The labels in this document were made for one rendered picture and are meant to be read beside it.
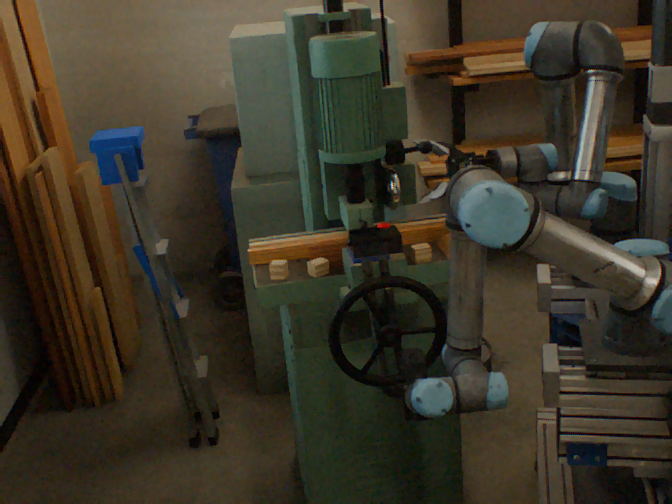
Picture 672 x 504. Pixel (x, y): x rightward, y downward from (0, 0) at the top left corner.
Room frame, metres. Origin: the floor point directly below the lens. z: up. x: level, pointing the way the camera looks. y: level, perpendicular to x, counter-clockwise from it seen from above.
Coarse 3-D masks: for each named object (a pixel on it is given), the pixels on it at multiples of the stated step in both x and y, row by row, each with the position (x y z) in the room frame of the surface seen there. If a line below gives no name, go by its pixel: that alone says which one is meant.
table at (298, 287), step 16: (432, 256) 2.03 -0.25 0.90; (256, 272) 2.02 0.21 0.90; (304, 272) 1.99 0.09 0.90; (336, 272) 1.97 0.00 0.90; (416, 272) 1.98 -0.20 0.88; (432, 272) 1.98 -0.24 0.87; (448, 272) 1.99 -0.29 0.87; (256, 288) 1.93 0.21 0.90; (272, 288) 1.93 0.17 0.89; (288, 288) 1.94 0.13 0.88; (304, 288) 1.94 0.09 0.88; (320, 288) 1.95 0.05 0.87; (336, 288) 1.95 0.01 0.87; (272, 304) 1.93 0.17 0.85; (384, 304) 1.87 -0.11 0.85
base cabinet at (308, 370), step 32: (288, 352) 2.19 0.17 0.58; (320, 352) 1.94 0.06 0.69; (352, 352) 1.95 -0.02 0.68; (320, 384) 1.94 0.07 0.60; (352, 384) 1.95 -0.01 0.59; (320, 416) 1.94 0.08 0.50; (352, 416) 1.95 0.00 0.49; (384, 416) 1.96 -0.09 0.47; (448, 416) 1.98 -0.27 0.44; (320, 448) 1.94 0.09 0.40; (352, 448) 1.95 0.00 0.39; (384, 448) 1.96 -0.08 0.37; (416, 448) 1.97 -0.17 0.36; (448, 448) 1.98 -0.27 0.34; (320, 480) 1.94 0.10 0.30; (352, 480) 1.95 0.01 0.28; (384, 480) 1.96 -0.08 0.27; (416, 480) 1.97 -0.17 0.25; (448, 480) 1.98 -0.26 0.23
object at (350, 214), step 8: (344, 200) 2.15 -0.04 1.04; (344, 208) 2.11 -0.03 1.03; (352, 208) 2.08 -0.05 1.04; (360, 208) 2.08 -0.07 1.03; (368, 208) 2.08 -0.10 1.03; (344, 216) 2.12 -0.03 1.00; (352, 216) 2.07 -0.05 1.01; (360, 216) 2.08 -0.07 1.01; (368, 216) 2.08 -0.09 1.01; (344, 224) 2.14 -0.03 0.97; (352, 224) 2.07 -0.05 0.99; (368, 224) 2.08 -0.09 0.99
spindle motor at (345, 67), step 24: (312, 48) 2.09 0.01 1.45; (336, 48) 2.04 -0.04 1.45; (360, 48) 2.05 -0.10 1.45; (312, 72) 2.10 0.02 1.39; (336, 72) 2.04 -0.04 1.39; (360, 72) 2.04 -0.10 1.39; (336, 96) 2.05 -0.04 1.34; (360, 96) 2.05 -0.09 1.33; (336, 120) 2.05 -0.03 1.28; (360, 120) 2.05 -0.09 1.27; (336, 144) 2.05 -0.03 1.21; (360, 144) 2.04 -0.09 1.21; (384, 144) 2.11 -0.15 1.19
